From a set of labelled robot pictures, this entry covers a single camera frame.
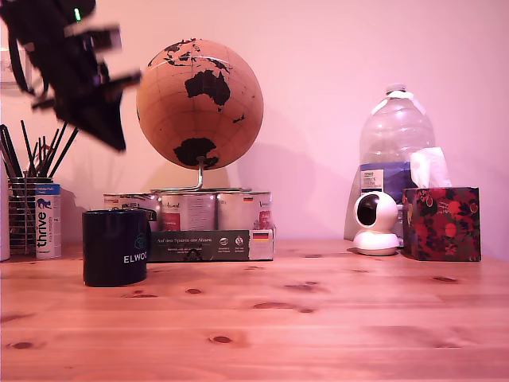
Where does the small white round camera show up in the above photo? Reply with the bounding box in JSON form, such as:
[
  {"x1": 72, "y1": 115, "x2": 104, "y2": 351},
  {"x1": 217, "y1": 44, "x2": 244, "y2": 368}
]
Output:
[{"x1": 352, "y1": 191, "x2": 401, "y2": 257}]

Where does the silver can with flag print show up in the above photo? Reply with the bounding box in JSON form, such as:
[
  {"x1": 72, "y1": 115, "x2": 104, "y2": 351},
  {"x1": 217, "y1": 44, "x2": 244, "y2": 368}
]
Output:
[{"x1": 216, "y1": 191, "x2": 274, "y2": 232}]

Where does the cardboard can tray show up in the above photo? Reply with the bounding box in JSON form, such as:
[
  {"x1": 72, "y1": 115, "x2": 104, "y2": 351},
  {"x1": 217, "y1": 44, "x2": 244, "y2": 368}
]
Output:
[{"x1": 148, "y1": 228, "x2": 277, "y2": 263}]

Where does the dark blue mug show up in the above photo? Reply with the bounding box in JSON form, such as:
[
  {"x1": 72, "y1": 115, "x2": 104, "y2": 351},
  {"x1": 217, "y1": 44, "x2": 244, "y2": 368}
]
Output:
[{"x1": 81, "y1": 208, "x2": 153, "y2": 288}]

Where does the floral tissue box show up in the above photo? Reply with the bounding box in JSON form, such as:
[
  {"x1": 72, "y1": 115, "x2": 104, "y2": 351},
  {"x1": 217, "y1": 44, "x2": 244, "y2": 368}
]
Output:
[{"x1": 402, "y1": 185, "x2": 482, "y2": 263}]

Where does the white wall plate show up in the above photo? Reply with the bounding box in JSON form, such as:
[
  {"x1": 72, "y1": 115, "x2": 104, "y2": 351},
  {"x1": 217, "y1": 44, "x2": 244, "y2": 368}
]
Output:
[{"x1": 0, "y1": 46, "x2": 29, "y2": 87}]

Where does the white tissue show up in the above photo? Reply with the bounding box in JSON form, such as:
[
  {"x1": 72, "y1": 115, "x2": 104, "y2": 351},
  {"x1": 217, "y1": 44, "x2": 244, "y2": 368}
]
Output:
[{"x1": 409, "y1": 146, "x2": 454, "y2": 189}]

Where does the silver pet food can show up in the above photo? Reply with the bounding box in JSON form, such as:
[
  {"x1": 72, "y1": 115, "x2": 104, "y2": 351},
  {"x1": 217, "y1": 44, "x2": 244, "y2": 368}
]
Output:
[{"x1": 103, "y1": 193, "x2": 162, "y2": 232}]

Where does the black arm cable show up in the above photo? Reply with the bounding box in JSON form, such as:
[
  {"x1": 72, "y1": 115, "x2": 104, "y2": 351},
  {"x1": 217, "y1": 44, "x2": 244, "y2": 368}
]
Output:
[{"x1": 6, "y1": 33, "x2": 39, "y2": 97}]

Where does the cork globe on metal stand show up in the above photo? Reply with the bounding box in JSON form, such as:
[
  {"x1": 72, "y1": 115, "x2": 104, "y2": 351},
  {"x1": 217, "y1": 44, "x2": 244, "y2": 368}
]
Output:
[{"x1": 135, "y1": 37, "x2": 265, "y2": 195}]

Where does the silver can with pink label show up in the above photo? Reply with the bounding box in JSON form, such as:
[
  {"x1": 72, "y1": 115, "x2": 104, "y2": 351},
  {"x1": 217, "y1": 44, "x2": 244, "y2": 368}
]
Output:
[{"x1": 160, "y1": 192, "x2": 219, "y2": 232}]

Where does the large clear water bottle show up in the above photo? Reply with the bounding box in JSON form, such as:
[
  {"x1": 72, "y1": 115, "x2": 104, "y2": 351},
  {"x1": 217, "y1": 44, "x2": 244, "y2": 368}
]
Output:
[{"x1": 359, "y1": 83, "x2": 436, "y2": 242}]

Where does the metal wire basket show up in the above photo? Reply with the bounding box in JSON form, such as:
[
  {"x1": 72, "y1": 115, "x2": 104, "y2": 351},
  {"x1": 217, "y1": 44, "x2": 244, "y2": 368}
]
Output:
[{"x1": 6, "y1": 176, "x2": 55, "y2": 256}]

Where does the white thrive treat tube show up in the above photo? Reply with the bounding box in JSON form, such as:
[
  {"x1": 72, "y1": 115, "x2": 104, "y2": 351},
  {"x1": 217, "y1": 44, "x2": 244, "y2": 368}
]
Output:
[{"x1": 34, "y1": 183, "x2": 63, "y2": 261}]

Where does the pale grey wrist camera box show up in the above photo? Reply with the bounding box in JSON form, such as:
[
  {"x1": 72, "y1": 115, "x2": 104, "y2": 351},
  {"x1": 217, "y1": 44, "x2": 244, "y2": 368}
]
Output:
[{"x1": 63, "y1": 24, "x2": 122, "y2": 53}]

